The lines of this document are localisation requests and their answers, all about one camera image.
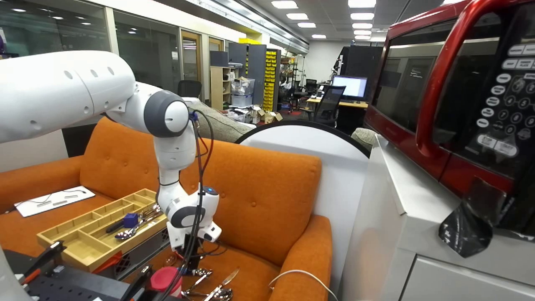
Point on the stack of clear plastic bins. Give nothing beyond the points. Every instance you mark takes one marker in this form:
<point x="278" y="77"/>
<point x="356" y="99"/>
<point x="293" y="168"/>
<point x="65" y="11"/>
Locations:
<point x="242" y="92"/>

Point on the wooden compartment tray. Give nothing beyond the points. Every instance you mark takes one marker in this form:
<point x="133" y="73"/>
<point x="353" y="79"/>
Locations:
<point x="83" y="246"/>

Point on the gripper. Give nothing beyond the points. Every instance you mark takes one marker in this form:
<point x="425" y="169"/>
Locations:
<point x="192" y="251"/>

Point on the microwave door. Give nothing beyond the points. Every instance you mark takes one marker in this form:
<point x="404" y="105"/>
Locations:
<point x="401" y="92"/>

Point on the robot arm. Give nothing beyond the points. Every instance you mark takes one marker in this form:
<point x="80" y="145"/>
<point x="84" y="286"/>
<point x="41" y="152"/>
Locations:
<point x="62" y="90"/>

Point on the black plastic crate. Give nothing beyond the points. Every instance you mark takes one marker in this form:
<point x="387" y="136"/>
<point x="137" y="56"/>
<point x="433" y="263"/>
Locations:
<point x="138" y="255"/>

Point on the red microwave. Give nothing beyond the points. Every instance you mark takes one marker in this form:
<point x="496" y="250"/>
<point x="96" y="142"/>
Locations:
<point x="476" y="104"/>

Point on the black plastic bag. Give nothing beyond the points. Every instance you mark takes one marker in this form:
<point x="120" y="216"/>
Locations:
<point x="468" y="225"/>

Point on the office chair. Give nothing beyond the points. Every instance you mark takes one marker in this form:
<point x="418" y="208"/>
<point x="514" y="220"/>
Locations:
<point x="189" y="88"/>
<point x="329" y="104"/>

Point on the grey cabinet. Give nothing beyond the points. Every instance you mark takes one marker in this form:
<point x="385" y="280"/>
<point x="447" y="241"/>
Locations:
<point x="255" y="62"/>

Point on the black cabinet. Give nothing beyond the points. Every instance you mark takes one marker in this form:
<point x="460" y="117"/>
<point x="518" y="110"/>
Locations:
<point x="361" y="62"/>

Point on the red cup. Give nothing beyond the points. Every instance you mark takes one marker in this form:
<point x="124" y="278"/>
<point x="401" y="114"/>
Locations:
<point x="165" y="280"/>

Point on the wooden shelf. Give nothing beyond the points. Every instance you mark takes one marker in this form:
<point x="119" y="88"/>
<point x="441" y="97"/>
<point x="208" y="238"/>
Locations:
<point x="217" y="88"/>

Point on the orange sofa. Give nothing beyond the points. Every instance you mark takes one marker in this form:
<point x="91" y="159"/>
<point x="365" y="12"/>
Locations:
<point x="267" y="188"/>

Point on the white cabinet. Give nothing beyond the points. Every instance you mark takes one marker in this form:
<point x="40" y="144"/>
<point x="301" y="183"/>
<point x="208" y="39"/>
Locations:
<point x="401" y="234"/>

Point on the silver knife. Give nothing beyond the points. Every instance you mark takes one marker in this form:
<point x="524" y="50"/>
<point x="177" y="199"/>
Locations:
<point x="221" y="284"/>

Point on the white flat board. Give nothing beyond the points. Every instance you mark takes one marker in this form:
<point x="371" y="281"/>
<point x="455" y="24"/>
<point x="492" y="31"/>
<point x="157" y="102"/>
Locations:
<point x="54" y="200"/>

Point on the monitor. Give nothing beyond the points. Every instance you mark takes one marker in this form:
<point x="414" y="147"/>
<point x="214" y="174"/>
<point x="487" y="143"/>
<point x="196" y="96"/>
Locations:
<point x="352" y="86"/>

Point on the white round panel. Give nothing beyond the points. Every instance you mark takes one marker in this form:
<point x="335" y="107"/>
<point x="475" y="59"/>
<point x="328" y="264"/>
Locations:
<point x="317" y="142"/>

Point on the silver fork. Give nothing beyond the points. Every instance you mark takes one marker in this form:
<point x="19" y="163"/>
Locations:
<point x="149" y="211"/>

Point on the grey cushion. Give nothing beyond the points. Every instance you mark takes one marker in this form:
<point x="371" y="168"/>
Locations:
<point x="364" y="137"/>
<point x="221" y="123"/>

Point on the wooden desk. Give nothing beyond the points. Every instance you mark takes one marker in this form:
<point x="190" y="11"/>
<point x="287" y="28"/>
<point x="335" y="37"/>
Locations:
<point x="351" y="104"/>

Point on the heap of cardboard boxes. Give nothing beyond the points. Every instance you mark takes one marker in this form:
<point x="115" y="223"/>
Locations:
<point x="261" y="115"/>

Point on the rack of yellow bins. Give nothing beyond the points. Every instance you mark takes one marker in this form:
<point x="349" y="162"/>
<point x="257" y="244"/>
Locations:
<point x="271" y="79"/>

